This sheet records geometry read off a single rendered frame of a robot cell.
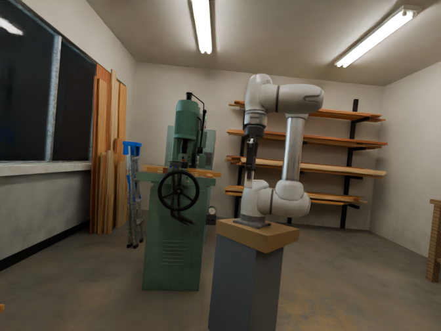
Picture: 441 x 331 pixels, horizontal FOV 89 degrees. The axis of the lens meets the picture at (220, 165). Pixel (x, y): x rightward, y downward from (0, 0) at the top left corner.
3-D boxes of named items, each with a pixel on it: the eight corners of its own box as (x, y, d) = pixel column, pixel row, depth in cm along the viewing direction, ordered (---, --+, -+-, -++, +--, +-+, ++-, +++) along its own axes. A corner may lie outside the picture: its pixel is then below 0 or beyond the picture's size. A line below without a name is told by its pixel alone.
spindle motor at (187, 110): (173, 136, 179) (176, 98, 179) (174, 138, 197) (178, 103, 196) (195, 139, 182) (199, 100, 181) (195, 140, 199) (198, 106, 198)
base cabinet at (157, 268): (140, 290, 172) (148, 198, 170) (152, 257, 229) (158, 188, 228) (199, 291, 178) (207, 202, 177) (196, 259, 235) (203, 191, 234)
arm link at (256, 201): (242, 211, 149) (245, 178, 150) (270, 215, 144) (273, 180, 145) (237, 214, 133) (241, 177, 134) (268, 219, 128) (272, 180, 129)
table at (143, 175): (132, 181, 160) (133, 173, 159) (142, 177, 190) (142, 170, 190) (217, 188, 168) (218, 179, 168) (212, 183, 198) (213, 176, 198)
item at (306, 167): (218, 225, 364) (231, 75, 359) (218, 216, 420) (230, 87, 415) (383, 240, 367) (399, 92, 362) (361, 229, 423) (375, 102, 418)
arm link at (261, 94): (241, 108, 86) (276, 109, 82) (245, 69, 87) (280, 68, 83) (245, 117, 96) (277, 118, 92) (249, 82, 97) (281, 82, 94)
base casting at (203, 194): (148, 198, 171) (149, 186, 171) (159, 188, 228) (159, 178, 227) (207, 201, 177) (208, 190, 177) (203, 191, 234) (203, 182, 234)
